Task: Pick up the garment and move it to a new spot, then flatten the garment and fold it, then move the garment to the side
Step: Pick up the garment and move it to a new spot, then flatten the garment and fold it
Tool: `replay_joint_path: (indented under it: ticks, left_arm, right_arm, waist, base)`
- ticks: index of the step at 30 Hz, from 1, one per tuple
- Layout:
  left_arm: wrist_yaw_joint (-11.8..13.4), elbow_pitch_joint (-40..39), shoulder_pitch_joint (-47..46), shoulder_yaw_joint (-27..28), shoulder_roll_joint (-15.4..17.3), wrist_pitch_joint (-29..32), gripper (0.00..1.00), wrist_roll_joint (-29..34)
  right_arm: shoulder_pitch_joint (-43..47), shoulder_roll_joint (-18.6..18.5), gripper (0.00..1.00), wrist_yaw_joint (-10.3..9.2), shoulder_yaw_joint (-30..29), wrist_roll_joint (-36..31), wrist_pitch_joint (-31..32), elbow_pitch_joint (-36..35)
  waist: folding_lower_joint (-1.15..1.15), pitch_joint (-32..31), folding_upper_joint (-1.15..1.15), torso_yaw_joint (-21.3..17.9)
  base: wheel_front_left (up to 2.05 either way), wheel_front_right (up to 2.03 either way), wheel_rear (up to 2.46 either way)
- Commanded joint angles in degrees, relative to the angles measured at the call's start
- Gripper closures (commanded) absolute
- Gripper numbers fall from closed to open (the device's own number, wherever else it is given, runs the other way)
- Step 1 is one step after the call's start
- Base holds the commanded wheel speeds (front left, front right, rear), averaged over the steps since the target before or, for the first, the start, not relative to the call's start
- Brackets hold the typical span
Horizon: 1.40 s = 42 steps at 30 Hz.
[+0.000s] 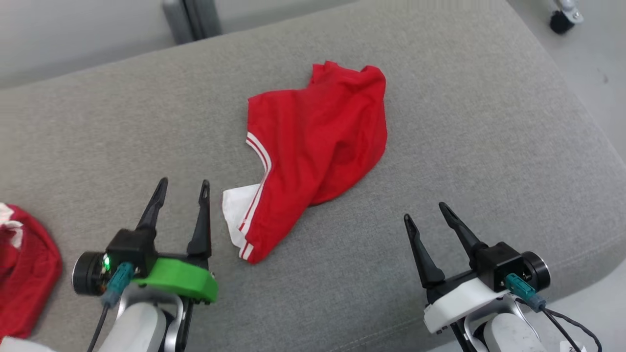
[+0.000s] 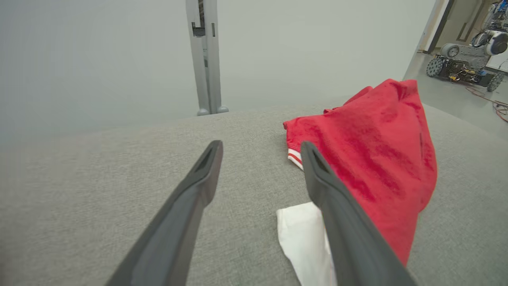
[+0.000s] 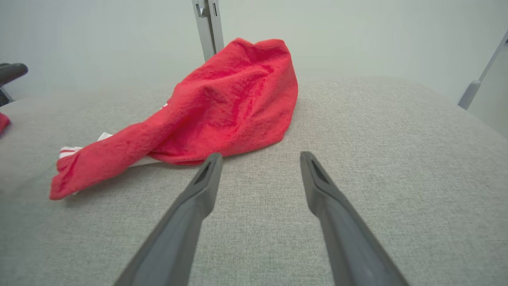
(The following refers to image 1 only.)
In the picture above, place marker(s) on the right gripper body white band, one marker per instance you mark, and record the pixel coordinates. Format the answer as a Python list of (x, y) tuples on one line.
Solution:
[(459, 300)]

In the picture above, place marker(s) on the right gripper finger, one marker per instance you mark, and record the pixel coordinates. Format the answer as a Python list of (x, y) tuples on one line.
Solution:
[(464, 237), (425, 266)]

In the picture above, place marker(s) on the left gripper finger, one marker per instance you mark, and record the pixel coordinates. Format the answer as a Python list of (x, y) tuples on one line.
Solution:
[(201, 230), (155, 210)]

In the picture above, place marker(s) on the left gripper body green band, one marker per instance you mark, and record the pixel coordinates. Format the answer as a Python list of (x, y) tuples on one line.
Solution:
[(181, 278)]

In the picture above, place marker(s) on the red jersey with black number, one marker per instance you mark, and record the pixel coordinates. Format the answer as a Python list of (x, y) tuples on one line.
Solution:
[(313, 146)]

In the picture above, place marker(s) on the red jersey with white trim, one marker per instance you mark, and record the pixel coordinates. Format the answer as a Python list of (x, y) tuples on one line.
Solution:
[(27, 274)]

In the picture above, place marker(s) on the grey fabric sofa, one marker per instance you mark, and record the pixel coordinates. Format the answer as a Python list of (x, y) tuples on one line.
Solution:
[(440, 122)]

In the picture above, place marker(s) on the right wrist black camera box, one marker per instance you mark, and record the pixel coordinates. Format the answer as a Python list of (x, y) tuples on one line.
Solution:
[(499, 264)]

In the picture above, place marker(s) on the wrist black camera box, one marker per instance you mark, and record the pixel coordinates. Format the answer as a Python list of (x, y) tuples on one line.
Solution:
[(132, 247), (499, 264)]

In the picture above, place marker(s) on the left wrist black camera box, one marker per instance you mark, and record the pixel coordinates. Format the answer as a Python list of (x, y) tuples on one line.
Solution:
[(132, 247)]

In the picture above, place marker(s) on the grey metal post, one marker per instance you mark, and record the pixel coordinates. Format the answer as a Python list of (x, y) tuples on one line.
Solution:
[(193, 19)]

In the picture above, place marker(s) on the black caster wheel with bracket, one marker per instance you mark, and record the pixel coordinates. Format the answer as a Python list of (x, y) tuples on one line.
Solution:
[(562, 19)]

